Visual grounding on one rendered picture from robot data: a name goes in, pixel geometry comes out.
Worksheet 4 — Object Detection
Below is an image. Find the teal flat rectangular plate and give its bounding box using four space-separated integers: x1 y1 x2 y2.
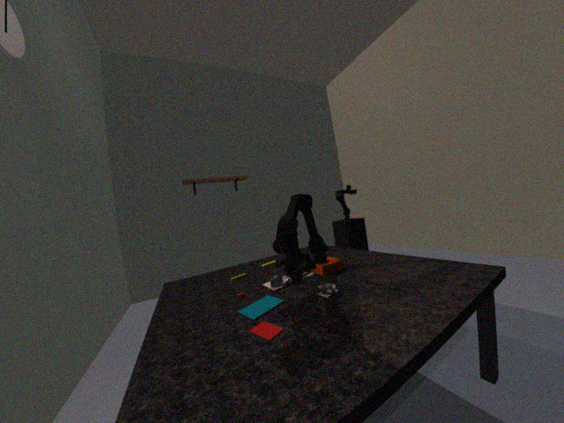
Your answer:
237 295 285 321

